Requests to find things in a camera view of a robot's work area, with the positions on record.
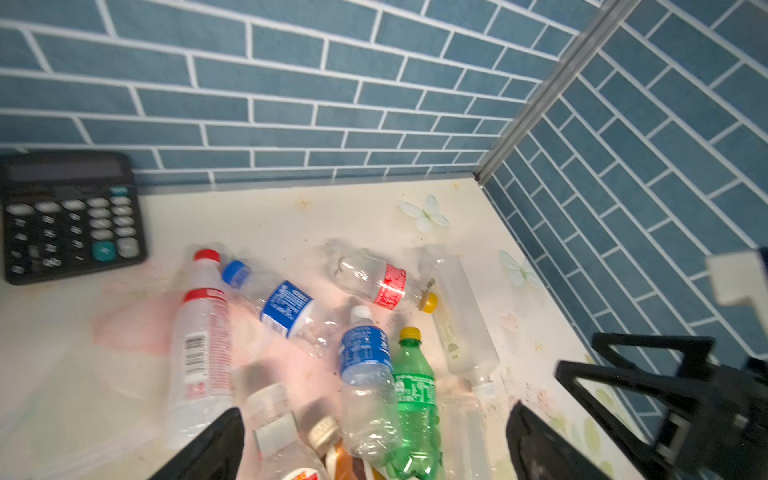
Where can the clear bottle red white label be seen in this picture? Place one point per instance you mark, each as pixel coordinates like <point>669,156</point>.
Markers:
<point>280,452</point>

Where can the green soda bottle yellow cap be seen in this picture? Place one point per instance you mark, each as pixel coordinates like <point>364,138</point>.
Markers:
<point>420,454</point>

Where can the clear bottle with green cap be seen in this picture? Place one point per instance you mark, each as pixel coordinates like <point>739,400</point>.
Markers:
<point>463,426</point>

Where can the brown tea bottle white cap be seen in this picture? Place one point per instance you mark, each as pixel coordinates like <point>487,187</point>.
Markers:
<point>326,440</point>

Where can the white bottle with red cap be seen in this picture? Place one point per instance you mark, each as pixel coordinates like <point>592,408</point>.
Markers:
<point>200,353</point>

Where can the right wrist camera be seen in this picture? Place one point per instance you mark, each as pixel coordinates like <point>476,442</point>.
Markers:
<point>740,279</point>

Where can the clear bottle red label yellow cap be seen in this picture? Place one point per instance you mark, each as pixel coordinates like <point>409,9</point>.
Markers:
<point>373,279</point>

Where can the black desk calculator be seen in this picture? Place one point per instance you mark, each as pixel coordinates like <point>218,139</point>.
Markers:
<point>69,213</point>

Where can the clear bottle blue label blue cap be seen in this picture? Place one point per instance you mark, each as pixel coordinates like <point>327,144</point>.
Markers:
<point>285,308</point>

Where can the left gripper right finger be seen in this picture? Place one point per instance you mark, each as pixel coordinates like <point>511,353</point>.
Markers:
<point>537,451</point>

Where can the frosted tall clear bottle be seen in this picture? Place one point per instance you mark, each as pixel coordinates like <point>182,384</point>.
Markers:
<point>469,349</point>

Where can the Pocari Sweat clear bottle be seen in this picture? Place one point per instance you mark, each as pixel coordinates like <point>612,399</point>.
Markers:
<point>370,421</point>

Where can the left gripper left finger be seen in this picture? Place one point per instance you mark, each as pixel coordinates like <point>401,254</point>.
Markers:
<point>214,454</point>

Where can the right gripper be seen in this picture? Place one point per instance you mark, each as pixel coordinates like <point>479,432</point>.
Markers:
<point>717,424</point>

